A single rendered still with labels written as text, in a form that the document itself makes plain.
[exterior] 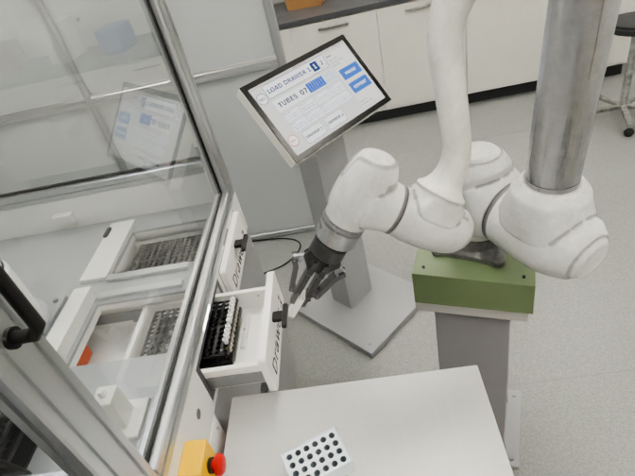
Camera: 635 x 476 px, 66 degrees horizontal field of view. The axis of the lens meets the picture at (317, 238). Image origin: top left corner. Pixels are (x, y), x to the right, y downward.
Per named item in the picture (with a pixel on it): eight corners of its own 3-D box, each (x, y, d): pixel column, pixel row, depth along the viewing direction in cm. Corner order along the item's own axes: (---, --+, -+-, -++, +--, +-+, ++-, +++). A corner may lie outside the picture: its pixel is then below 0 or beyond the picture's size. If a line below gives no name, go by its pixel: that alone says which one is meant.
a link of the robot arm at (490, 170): (475, 195, 132) (478, 122, 118) (529, 227, 119) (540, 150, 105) (429, 220, 127) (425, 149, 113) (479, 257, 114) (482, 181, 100)
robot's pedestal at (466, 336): (521, 393, 184) (534, 237, 139) (519, 469, 163) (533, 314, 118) (440, 380, 196) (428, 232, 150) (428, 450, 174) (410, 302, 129)
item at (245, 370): (276, 300, 129) (269, 284, 126) (268, 382, 109) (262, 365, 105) (135, 322, 134) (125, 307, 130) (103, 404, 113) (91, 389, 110)
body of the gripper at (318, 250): (351, 234, 105) (333, 264, 110) (315, 222, 103) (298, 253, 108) (352, 257, 99) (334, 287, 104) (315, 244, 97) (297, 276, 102)
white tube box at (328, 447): (337, 435, 103) (334, 426, 101) (355, 469, 97) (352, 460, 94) (284, 463, 101) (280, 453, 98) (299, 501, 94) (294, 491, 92)
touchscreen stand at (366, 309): (431, 296, 233) (413, 92, 172) (372, 358, 211) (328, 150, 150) (352, 260, 265) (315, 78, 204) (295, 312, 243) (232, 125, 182)
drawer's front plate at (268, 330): (283, 299, 131) (273, 269, 125) (278, 391, 108) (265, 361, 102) (278, 300, 131) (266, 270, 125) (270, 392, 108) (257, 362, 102)
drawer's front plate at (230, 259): (248, 237, 158) (238, 210, 151) (237, 300, 135) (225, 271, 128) (243, 238, 158) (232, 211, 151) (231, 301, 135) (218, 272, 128)
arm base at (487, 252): (520, 212, 132) (522, 195, 128) (504, 268, 118) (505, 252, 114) (453, 203, 140) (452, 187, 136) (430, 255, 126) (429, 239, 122)
